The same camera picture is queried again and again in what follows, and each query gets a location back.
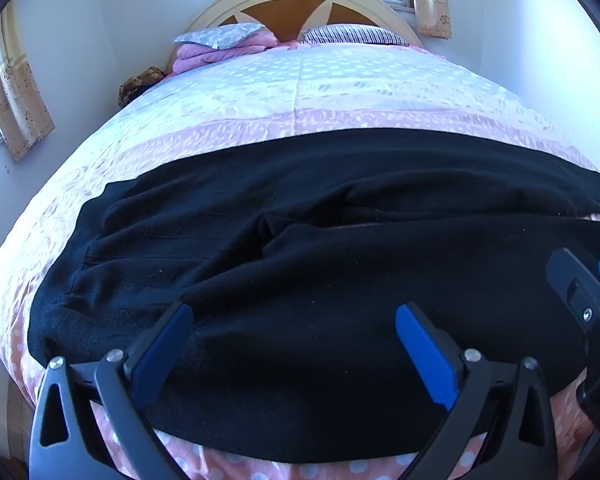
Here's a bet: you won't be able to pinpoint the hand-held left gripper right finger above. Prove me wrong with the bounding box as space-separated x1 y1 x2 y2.
395 302 558 480

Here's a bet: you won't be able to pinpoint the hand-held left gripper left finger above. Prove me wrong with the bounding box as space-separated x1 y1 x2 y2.
28 301 196 480

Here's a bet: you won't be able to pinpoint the black pants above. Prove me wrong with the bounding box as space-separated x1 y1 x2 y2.
27 128 600 463

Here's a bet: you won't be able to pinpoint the brown patterned cushion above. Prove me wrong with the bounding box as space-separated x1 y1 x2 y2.
118 66 165 107

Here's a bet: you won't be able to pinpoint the pink polka-dot bedspread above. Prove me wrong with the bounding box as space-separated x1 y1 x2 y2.
0 42 600 480

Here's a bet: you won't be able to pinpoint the pink folded blanket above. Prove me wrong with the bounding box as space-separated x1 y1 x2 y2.
172 30 281 75

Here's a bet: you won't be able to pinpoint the grey floral pillow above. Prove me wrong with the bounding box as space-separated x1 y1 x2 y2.
171 23 268 52

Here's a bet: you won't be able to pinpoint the striped pillow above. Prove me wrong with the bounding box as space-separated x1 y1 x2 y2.
301 24 410 47

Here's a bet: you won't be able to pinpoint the cream wooden bed headboard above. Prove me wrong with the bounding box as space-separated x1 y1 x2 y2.
167 0 423 68

